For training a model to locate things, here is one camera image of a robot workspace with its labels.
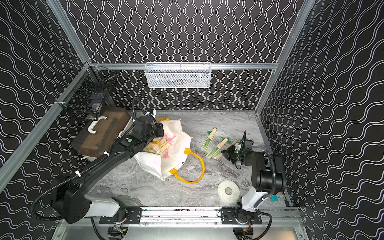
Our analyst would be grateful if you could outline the white tote bag yellow handles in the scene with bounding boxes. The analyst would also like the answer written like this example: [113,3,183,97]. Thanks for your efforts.
[134,118,205,185]

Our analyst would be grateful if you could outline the white tape roll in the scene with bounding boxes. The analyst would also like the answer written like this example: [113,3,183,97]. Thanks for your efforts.
[217,180,241,204]

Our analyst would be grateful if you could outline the black wire basket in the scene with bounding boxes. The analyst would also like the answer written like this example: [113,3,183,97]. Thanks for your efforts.
[58,62,118,122]

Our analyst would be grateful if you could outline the white wire mesh basket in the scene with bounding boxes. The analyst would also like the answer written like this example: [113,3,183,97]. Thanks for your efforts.
[145,62,212,89]

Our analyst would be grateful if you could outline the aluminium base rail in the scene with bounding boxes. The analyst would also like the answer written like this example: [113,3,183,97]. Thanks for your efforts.
[50,205,307,240]

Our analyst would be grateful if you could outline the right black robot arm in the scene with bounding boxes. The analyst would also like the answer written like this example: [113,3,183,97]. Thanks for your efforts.
[221,132,287,224]

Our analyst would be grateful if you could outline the white storage box brown lid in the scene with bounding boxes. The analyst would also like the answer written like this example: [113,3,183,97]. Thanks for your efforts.
[71,106,131,158]

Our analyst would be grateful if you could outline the teal flat stick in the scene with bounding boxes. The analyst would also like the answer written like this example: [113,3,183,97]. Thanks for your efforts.
[270,195,279,202]

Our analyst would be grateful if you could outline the pink folding fans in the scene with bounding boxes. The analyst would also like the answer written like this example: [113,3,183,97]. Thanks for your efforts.
[151,134,176,159]

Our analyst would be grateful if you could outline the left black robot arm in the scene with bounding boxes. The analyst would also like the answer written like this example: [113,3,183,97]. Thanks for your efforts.
[30,115,164,224]

